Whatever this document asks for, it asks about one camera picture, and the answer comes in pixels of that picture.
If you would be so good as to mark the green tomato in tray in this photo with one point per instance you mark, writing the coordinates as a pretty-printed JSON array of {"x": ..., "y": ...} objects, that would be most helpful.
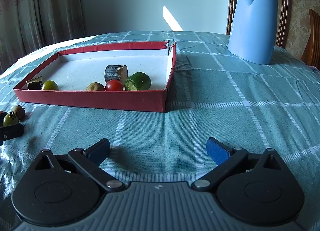
[{"x": 50, "y": 86}]

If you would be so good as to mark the yellow green tomato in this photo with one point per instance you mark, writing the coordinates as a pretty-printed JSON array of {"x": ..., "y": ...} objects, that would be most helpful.
[{"x": 10, "y": 119}]

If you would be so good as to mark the red cherry tomato right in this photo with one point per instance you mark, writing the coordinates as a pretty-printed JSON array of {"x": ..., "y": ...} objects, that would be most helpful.
[{"x": 114, "y": 86}]

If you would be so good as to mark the teal checked bedspread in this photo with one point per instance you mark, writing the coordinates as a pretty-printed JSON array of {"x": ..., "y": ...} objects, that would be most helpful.
[{"x": 212, "y": 94}]

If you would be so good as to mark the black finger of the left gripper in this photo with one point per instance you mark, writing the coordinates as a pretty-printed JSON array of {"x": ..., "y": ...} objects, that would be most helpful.
[{"x": 10, "y": 132}]

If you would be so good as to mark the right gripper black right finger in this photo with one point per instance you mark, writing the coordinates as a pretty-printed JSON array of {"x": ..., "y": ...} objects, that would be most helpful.
[{"x": 257, "y": 189}]

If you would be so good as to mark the brown kiwi in tray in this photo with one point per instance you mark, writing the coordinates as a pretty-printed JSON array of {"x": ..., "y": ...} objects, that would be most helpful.
[{"x": 95, "y": 86}]

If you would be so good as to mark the dark eggplant chunk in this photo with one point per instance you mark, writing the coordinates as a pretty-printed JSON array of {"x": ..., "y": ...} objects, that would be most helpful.
[
  {"x": 116, "y": 72},
  {"x": 35, "y": 83}
]

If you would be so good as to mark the blue electric kettle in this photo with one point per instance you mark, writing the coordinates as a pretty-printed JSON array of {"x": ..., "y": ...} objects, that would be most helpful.
[{"x": 253, "y": 31}]

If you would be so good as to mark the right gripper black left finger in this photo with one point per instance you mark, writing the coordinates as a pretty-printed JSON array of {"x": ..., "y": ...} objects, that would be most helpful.
[{"x": 61, "y": 189}]

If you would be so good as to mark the brown kiwi on cloth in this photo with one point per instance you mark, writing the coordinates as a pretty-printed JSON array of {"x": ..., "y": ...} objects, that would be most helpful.
[{"x": 19, "y": 111}]

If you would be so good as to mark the green cucumber chunk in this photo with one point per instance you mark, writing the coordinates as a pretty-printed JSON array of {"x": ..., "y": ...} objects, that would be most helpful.
[{"x": 138, "y": 81}]

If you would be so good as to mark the patterned brown curtain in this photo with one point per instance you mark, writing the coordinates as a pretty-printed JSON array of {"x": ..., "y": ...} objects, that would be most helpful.
[{"x": 28, "y": 25}]

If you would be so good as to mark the wooden headboard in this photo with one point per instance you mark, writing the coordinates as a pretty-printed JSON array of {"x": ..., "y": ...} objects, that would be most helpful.
[{"x": 312, "y": 50}]

